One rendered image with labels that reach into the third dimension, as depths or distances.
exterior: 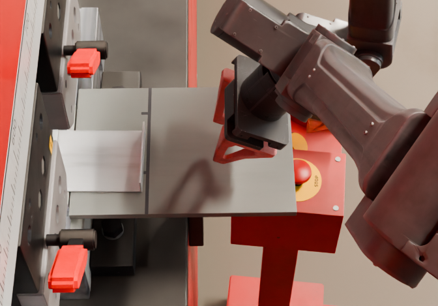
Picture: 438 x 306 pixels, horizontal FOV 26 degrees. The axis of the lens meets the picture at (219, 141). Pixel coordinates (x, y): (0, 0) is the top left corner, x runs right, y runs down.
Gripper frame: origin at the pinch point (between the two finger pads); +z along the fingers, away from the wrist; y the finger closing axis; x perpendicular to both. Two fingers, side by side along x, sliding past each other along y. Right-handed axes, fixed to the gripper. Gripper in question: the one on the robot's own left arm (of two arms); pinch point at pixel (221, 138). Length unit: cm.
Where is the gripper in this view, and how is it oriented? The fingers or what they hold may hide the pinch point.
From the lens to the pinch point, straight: 110.9
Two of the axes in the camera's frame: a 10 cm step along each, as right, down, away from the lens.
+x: 8.7, 2.7, 4.1
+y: 0.0, 8.4, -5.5
